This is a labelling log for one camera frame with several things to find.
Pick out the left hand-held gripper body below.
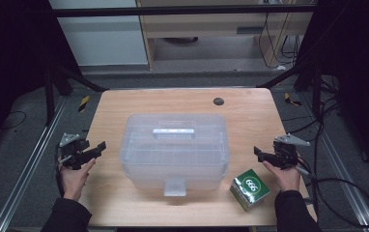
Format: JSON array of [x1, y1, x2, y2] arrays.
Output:
[[58, 132, 93, 171]]

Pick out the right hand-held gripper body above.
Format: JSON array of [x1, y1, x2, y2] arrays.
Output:
[[270, 133, 312, 170]]

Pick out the green cardboard box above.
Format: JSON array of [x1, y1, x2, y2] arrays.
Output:
[[229, 168, 271, 213]]

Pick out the clear plastic storage box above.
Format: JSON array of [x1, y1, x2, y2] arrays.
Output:
[[118, 113, 231, 198]]

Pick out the person's right hand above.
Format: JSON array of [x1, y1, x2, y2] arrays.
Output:
[[262, 159, 302, 193]]

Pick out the person's left hand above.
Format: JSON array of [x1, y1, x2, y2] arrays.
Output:
[[59, 158, 98, 203]]

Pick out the yellow black floor tape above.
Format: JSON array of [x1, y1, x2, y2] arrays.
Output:
[[283, 92, 302, 107], [77, 95, 91, 113]]

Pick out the black metal stand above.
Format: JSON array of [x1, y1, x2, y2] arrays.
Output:
[[43, 61, 110, 128], [256, 60, 325, 121]]

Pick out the dark curtain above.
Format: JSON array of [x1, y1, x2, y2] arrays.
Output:
[[0, 0, 84, 159], [296, 0, 369, 182]]

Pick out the white cabinet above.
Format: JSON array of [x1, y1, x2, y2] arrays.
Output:
[[48, 0, 150, 68]]

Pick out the light wooden desk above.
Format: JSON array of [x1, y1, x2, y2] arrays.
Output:
[[135, 0, 315, 71]]

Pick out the grey cable plug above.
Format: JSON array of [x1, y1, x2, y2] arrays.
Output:
[[295, 165, 313, 177]]

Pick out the black floor cable bundle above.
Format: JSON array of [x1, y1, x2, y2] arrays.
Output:
[[281, 95, 343, 143]]

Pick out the aluminium floor rail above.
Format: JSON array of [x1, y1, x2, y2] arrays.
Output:
[[0, 96, 69, 232], [300, 92, 369, 232]]

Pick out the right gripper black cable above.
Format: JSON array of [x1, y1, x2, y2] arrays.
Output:
[[297, 156, 321, 223]]

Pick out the looped black floor cable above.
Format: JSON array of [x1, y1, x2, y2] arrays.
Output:
[[304, 177, 369, 228]]

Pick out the thin black floor cable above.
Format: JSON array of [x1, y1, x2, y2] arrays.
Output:
[[0, 110, 28, 131]]

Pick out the hanging black desk cables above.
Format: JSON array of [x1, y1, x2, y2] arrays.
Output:
[[257, 12, 303, 71]]

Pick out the black horizontal frame bar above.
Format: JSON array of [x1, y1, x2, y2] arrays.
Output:
[[50, 4, 318, 18]]

